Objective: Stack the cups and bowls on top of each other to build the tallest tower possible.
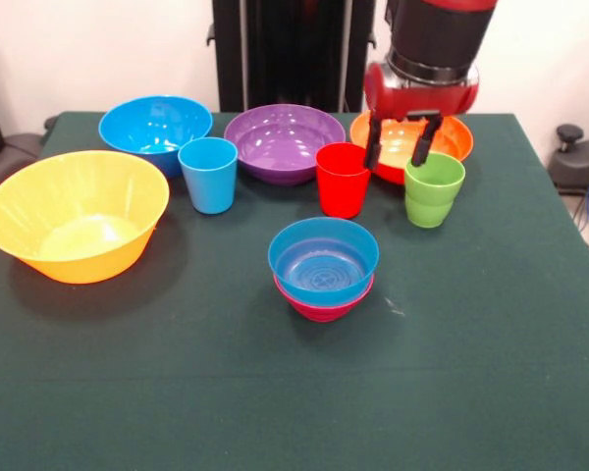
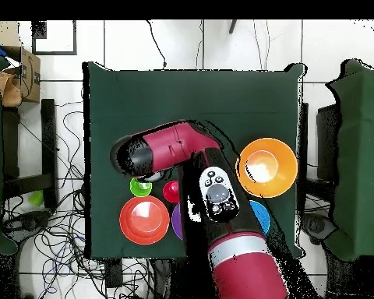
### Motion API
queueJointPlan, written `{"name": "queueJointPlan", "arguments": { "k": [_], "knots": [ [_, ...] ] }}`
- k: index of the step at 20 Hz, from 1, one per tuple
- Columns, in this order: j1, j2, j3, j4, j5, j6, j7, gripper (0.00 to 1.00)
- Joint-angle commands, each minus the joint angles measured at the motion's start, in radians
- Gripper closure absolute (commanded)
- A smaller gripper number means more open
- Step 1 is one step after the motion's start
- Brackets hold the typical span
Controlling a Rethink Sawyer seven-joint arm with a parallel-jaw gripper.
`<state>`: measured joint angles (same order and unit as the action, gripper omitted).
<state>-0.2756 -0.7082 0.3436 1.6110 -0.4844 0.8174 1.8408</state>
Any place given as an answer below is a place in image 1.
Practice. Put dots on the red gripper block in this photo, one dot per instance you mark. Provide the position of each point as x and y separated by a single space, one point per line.
422 100

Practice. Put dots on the green cup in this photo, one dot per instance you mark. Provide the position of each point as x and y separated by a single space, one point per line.
432 206

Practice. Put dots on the small blue bowl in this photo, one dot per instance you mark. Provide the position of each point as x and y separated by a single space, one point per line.
294 250

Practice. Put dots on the pink bowl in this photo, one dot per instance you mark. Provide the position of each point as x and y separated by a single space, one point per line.
319 311

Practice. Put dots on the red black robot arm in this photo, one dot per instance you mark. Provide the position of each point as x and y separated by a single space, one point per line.
437 34

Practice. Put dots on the orange bowl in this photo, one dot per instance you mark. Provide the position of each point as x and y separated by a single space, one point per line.
397 142

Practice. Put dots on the red cup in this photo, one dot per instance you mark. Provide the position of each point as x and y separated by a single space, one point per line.
343 196

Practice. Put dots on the purple bowl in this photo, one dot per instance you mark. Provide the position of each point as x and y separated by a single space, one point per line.
275 147

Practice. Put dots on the blue cup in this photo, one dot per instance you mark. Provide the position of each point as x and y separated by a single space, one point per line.
208 186

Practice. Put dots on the large blue bowl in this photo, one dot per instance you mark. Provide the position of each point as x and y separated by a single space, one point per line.
147 122

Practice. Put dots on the dark green tablecloth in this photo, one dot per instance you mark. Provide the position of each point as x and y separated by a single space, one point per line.
275 382

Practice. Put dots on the large yellow bowl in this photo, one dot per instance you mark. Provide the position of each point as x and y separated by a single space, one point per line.
78 245

